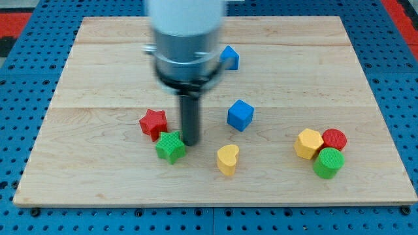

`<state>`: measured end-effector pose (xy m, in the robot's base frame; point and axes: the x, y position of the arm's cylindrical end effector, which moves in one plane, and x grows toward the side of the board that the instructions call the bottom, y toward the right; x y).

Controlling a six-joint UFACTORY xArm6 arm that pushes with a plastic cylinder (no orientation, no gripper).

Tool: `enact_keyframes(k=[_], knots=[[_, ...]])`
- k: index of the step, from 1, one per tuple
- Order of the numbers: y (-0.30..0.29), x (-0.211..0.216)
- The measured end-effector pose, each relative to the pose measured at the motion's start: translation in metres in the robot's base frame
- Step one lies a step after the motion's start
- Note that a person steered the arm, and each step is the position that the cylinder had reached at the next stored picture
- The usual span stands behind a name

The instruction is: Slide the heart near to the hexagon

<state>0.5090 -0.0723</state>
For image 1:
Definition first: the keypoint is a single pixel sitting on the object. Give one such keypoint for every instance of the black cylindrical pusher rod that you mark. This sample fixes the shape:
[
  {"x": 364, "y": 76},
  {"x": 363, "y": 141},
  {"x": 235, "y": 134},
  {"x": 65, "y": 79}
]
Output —
[{"x": 190, "y": 119}]

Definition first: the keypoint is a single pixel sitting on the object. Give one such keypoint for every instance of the light wooden board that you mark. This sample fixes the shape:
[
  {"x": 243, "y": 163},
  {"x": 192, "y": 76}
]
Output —
[{"x": 298, "y": 72}]

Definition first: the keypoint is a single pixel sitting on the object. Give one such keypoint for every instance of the red cylinder block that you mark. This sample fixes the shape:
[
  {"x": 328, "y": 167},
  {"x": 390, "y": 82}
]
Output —
[{"x": 334, "y": 138}]

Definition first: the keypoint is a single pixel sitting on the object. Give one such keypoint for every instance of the green cylinder block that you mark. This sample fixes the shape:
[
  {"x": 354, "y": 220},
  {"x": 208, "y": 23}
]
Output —
[{"x": 328, "y": 163}]

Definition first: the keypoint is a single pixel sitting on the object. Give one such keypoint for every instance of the yellow heart block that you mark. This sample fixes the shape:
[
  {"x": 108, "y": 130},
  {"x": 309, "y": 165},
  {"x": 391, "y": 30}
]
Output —
[{"x": 227, "y": 158}]

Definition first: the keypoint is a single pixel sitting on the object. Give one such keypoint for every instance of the blue cube block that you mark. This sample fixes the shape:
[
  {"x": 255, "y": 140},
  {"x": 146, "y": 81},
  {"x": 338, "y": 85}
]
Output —
[{"x": 240, "y": 115}]

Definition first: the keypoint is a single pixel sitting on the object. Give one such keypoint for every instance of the yellow hexagon block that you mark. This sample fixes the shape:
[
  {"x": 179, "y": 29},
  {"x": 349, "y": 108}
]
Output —
[{"x": 307, "y": 144}]

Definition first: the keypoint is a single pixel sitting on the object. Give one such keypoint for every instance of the green star block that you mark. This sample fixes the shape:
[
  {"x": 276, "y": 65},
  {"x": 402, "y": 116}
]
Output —
[{"x": 170, "y": 147}]

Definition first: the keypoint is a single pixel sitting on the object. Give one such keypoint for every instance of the blue pentagon block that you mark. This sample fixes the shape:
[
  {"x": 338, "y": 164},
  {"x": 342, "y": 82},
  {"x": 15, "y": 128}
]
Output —
[{"x": 230, "y": 58}]

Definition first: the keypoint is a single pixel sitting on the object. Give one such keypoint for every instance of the red star block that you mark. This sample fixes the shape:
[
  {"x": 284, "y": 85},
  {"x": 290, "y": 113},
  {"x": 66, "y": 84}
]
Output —
[{"x": 153, "y": 123}]

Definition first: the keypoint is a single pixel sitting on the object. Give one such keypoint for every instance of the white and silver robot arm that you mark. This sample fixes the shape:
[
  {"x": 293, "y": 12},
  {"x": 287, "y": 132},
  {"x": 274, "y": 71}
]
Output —
[{"x": 185, "y": 52}]

